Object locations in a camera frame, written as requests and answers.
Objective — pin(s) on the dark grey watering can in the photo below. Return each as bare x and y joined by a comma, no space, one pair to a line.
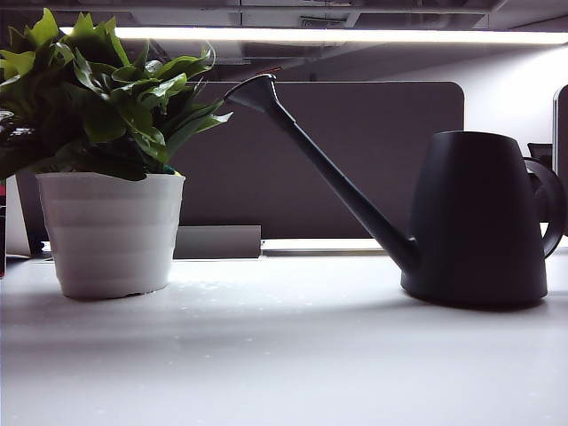
475,222

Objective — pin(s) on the yellow plant tag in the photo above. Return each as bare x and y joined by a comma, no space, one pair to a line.
176,172

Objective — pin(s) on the white ribbed plant pot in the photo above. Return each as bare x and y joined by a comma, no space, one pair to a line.
111,231

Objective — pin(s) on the green leafy plant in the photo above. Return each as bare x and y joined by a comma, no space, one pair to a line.
102,120

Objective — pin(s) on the grey desk partition panel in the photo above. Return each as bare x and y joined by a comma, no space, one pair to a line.
266,186

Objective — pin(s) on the red illuminated sign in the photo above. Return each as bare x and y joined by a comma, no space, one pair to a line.
271,70

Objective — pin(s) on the long ceiling light strip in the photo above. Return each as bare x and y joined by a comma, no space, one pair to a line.
310,35

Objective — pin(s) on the ceiling air vent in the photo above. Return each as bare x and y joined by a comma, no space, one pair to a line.
321,21

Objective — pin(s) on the dark divider panel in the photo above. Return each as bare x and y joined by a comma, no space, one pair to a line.
37,213

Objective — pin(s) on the white leaning board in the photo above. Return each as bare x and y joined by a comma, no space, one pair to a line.
18,222

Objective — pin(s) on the red object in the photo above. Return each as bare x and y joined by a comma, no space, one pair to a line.
2,231

